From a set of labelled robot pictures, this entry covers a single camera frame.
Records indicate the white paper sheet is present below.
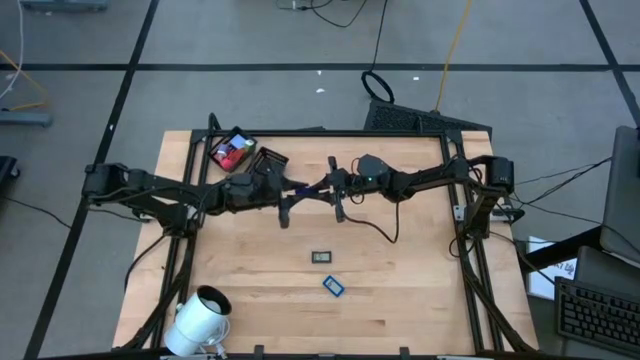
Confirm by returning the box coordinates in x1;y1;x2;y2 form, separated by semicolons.
527;234;579;301

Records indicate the blue card case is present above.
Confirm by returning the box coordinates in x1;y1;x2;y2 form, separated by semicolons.
322;274;346;299

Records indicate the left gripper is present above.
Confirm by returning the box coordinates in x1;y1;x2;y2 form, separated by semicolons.
252;164;321;230

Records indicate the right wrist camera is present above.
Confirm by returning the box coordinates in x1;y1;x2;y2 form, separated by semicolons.
357;153;390;182

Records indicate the black floor cable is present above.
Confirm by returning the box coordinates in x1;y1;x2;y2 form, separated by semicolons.
274;0;369;29

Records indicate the black keyboard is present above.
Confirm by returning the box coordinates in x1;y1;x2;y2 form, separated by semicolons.
553;276;640;357

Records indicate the black mesh plastic basket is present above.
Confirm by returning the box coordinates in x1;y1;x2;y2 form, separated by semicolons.
245;146;290;176
208;126;259;174

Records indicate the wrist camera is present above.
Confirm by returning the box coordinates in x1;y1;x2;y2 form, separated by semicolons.
357;153;390;182
227;172;255;200

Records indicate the large flat monitor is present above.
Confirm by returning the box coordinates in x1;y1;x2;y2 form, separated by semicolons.
598;124;640;266

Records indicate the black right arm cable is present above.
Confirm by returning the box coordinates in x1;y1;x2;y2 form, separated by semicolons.
344;197;401;245

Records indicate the yellow hanging cable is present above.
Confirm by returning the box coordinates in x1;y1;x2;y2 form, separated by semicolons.
433;0;474;113

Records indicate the black perforated computer case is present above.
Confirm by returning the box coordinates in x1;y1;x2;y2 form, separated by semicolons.
363;98;494;136

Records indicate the white floor cable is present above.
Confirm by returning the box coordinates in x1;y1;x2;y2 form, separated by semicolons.
0;0;25;101

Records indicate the white spot lamp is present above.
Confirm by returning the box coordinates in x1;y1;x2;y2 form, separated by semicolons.
162;285;233;359

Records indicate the yellow floor cable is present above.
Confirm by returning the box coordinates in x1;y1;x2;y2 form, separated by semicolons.
0;49;50;112

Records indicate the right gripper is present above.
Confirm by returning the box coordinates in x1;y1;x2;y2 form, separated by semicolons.
299;155;361;224

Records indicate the black aluminium table frame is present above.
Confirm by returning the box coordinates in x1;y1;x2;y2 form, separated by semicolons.
118;113;539;360

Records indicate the grey floor cable cover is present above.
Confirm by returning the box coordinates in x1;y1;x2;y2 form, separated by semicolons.
19;0;109;14
0;109;54;129

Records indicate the black cable with coil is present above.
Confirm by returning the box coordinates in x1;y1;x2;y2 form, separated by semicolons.
360;0;396;105

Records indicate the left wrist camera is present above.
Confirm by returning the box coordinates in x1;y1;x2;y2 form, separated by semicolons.
227;172;255;200

